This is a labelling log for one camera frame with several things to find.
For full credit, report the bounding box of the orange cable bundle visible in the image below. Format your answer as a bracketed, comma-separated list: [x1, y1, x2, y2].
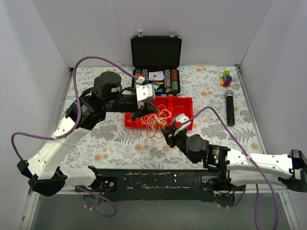
[140, 104, 173, 144]

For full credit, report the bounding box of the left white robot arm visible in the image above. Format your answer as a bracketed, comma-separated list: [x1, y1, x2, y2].
[17, 71, 158, 196]

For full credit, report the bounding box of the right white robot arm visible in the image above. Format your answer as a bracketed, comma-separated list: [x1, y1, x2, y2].
[161, 127, 307, 193]

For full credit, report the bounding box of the red plastic compartment tray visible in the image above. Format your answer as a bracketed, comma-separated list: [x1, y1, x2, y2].
[124, 96, 194, 129]

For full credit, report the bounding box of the white card deck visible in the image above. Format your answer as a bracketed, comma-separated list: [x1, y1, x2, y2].
[148, 71, 164, 81]

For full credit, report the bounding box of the floral patterned table mat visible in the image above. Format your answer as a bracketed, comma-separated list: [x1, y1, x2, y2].
[61, 66, 265, 169]

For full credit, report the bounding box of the black poker chip case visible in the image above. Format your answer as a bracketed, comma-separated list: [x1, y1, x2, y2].
[130, 32, 182, 96]

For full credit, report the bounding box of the black handheld microphone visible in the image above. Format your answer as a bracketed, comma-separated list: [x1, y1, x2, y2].
[224, 90, 235, 127]

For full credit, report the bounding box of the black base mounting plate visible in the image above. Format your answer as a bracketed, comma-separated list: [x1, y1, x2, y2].
[74, 168, 238, 203]

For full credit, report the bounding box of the colourful toy block figure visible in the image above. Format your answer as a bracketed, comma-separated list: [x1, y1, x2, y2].
[220, 70, 232, 87]

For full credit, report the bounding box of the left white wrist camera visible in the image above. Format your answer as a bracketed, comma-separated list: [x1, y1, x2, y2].
[135, 83, 155, 103]

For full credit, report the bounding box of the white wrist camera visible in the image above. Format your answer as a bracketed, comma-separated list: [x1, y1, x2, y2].
[135, 83, 155, 103]
[172, 113, 191, 130]

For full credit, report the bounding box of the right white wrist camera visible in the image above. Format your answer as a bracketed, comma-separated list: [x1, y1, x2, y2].
[172, 113, 191, 130]

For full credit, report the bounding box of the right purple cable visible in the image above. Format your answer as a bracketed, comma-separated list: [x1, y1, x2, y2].
[178, 106, 281, 230]

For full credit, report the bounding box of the purple cable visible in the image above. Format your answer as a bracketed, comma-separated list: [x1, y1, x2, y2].
[178, 106, 281, 230]
[11, 55, 142, 218]

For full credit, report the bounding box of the aluminium front rail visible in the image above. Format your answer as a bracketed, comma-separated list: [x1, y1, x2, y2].
[21, 181, 299, 230]

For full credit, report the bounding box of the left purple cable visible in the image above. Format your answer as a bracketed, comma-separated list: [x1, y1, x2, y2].
[11, 55, 142, 218]

